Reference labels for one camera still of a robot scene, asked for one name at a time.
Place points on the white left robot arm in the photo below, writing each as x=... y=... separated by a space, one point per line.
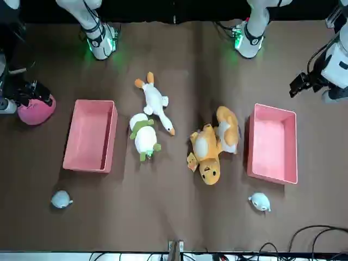
x=251 y=40

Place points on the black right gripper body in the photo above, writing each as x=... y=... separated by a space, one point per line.
x=31 y=91

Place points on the small grey bracket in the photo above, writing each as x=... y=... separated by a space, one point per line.
x=174 y=19

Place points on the yellow bear plush doll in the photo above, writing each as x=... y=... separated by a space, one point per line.
x=204 y=146

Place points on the pink plastic box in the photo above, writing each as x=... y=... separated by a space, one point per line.
x=272 y=144
x=87 y=136

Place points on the white doll with green limbs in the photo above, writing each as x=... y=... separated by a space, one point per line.
x=145 y=136

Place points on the white goose plush doll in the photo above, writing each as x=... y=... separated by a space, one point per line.
x=153 y=100

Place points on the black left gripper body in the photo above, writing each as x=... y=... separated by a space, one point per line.
x=318 y=81

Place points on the orange and white plush doll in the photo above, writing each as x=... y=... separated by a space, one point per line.
x=228 y=127

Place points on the light blue plush toy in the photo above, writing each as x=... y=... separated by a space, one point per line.
x=261 y=202
x=60 y=199

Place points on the aluminium camera mast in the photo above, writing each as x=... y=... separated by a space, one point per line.
x=175 y=250

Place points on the pink plush doll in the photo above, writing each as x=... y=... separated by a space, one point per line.
x=35 y=114

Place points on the aluminium frame rail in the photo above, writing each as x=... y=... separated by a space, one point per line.
x=332 y=19

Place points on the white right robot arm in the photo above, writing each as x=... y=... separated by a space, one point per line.
x=100 y=46

